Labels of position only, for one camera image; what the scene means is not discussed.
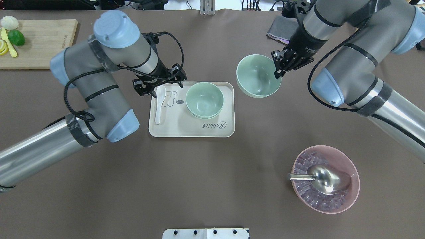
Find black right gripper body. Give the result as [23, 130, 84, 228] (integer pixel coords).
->
[271, 0, 327, 72]

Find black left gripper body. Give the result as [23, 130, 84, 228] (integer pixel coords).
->
[132, 32, 188, 99]

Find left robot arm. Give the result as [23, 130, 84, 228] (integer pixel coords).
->
[0, 10, 187, 193]

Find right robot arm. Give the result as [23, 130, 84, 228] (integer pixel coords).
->
[271, 0, 425, 161]

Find white ceramic spoon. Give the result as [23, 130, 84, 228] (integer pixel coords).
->
[155, 85, 166, 124]

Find grey folded cloth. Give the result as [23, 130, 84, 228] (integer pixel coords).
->
[266, 15, 298, 45]

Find cream rabbit serving tray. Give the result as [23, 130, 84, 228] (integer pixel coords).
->
[149, 81, 235, 137]

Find wooden cutting board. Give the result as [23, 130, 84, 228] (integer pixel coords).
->
[0, 19, 78, 70]

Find metal ice scoop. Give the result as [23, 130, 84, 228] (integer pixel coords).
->
[286, 165, 352, 195]

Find green lime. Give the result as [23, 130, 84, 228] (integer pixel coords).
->
[7, 29, 26, 46]

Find pink bowl with ice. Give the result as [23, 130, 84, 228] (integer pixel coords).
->
[290, 145, 360, 214]

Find lemon slice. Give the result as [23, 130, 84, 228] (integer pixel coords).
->
[0, 39, 9, 55]

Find white garlic bulb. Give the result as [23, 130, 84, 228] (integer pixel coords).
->
[1, 16, 19, 30]

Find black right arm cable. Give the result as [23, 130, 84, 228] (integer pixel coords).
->
[307, 15, 372, 112]

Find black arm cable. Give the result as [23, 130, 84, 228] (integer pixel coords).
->
[307, 15, 372, 112]
[63, 31, 185, 122]

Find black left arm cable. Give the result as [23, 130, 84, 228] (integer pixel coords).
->
[63, 31, 185, 122]

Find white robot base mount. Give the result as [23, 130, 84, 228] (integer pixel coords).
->
[162, 228, 250, 239]

